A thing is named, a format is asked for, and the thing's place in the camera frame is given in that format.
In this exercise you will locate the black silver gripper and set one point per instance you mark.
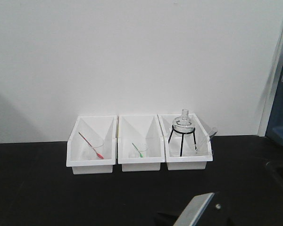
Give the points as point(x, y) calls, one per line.
point(211, 209)

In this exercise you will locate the right white plastic bin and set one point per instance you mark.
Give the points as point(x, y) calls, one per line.
point(200, 157)

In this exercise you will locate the white plastic bin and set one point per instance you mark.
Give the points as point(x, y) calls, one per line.
point(92, 127)
point(200, 157)
point(145, 129)

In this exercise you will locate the green tipped pipette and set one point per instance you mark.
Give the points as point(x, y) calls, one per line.
point(140, 150)

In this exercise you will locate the small beaker in middle bin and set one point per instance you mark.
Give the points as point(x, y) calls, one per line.
point(131, 154)

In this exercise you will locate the small beaker in bin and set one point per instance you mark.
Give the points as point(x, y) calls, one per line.
point(98, 144)
point(131, 154)

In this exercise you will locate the black lab sink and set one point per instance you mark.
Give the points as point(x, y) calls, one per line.
point(275, 168)

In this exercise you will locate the clear round glass flask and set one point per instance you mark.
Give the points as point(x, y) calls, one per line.
point(183, 124)

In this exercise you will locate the middle white plastic bin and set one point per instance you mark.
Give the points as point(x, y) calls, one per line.
point(145, 129)

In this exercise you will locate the red tipped pipette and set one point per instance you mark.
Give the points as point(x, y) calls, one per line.
point(98, 154)

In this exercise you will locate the small beaker in left bin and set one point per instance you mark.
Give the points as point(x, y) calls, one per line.
point(98, 144)

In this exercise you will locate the left white plastic bin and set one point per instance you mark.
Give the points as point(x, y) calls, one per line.
point(92, 127)

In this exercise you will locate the black wire tripod stand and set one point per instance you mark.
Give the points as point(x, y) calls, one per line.
point(181, 145)

